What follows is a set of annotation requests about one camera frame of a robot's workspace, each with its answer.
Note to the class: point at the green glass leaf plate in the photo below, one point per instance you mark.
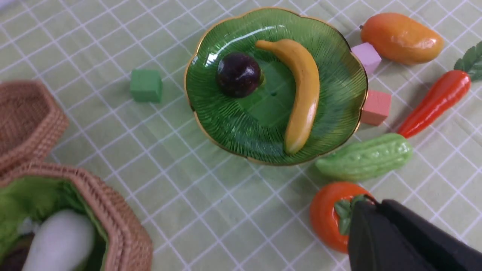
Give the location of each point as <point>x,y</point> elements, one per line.
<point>254,126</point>

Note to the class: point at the white toy radish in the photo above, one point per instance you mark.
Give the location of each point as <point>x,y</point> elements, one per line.
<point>62,243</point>

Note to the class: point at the yellow toy banana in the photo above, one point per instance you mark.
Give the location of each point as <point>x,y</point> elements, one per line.
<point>306,75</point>

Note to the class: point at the red orange toy carrot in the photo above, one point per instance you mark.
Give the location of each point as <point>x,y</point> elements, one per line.
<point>448,90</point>

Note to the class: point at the woven wicker basket lid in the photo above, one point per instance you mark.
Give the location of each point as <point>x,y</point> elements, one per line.
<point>31,123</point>

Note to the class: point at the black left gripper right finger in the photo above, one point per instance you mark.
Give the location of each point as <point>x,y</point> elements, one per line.
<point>441,250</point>

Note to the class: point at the orange toy persimmon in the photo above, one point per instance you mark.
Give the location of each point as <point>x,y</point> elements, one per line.
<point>331,213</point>

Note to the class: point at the salmon red foam cube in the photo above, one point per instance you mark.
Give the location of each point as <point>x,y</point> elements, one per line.
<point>376,108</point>

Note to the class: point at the pink foam cube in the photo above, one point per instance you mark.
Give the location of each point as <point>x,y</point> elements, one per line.
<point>368,56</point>

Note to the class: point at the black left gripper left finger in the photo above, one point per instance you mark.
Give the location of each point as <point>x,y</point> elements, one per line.
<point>375,244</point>

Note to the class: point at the green toy bitter gourd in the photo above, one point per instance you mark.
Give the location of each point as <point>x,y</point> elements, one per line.
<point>366,160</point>

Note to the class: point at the green fabric basket liner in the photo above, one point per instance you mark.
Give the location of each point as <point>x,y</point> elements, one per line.
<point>38,198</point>

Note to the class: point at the woven wicker basket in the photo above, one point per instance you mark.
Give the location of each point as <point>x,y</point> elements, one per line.
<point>129,246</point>

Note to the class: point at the green foam cube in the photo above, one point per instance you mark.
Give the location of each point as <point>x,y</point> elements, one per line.
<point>146,86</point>

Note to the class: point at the dark purple toy mangosteen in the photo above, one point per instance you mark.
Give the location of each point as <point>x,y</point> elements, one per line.
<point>239,75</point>

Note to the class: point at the orange yellow toy mango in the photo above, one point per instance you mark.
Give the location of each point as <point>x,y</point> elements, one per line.
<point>401,39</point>

